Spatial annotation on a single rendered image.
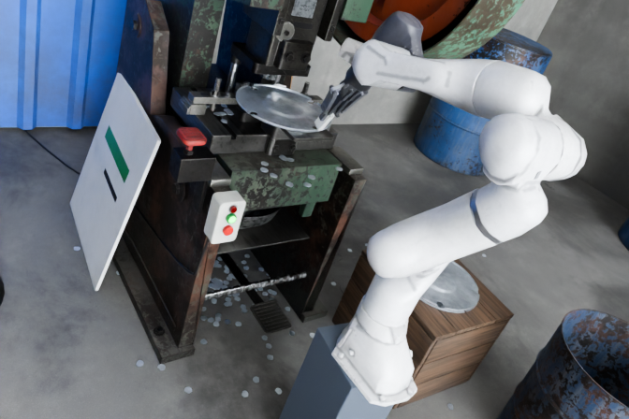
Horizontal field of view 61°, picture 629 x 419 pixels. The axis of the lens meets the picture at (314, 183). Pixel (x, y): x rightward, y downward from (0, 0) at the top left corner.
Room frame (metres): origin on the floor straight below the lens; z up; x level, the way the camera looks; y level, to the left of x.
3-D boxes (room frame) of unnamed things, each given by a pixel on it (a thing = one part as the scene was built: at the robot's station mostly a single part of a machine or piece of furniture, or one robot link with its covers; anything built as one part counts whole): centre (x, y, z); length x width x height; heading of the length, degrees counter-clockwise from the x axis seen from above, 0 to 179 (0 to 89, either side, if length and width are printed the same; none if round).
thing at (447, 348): (1.49, -0.51, 0.18); 0.40 x 0.38 x 0.35; 40
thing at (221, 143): (1.54, 0.25, 0.68); 0.45 x 0.30 x 0.06; 134
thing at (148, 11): (1.46, 0.54, 0.45); 0.92 x 0.12 x 0.90; 44
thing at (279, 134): (1.41, 0.12, 0.72); 0.25 x 0.14 x 0.14; 44
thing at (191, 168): (1.16, 0.31, 0.62); 0.10 x 0.06 x 0.20; 134
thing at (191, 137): (1.15, 0.32, 0.72); 0.07 x 0.06 x 0.08; 44
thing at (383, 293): (0.99, -0.28, 0.71); 0.18 x 0.11 x 0.25; 137
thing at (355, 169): (1.83, 0.15, 0.45); 0.92 x 0.12 x 0.90; 44
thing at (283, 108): (1.45, 0.16, 0.78); 0.29 x 0.29 x 0.01
